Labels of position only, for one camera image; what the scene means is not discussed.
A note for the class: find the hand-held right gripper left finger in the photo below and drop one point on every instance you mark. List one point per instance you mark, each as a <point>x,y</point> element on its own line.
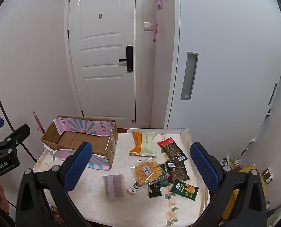
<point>77,167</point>

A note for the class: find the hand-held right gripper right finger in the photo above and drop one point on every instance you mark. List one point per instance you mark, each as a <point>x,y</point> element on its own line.
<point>204,167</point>

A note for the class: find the red and dark snack packet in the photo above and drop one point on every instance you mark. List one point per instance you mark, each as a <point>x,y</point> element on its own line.
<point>172,150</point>
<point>178,173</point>

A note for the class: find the printed cardboard box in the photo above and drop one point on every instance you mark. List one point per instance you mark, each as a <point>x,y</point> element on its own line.
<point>83,139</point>

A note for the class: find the pale grey snack packet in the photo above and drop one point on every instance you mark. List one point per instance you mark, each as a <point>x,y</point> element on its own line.
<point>114,185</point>

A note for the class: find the orange and cream snack packet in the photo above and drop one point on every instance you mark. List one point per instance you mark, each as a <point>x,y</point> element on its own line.
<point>145,144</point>

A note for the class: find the person's left hand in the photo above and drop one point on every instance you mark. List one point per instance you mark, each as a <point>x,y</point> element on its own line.
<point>2,201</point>

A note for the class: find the green snack packet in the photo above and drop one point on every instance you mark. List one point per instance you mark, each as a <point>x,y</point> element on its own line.
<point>184,189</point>

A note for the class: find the small dark green packet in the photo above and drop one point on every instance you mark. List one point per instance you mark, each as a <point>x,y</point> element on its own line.
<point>164,182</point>

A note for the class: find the small black packet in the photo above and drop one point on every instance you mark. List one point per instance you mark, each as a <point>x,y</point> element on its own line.
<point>154,191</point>

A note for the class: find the clear bag of yellow crackers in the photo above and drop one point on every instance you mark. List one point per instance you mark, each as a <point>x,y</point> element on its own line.
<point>146,171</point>

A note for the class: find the small white packet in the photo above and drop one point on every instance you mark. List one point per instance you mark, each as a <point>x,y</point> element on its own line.
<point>133,190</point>

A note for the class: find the floral tablecloth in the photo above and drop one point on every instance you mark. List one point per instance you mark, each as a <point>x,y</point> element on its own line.
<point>131,208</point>

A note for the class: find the white panel door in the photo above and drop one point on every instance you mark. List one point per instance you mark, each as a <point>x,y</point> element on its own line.
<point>102,52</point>

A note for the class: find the white sliding door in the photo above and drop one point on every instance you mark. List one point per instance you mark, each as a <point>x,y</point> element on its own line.
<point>230,52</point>

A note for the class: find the pink hanging strip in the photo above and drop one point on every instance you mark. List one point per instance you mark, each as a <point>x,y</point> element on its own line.
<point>155,32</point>

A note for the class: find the white light switch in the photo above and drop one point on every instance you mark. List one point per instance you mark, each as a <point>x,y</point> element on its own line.
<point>148,26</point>

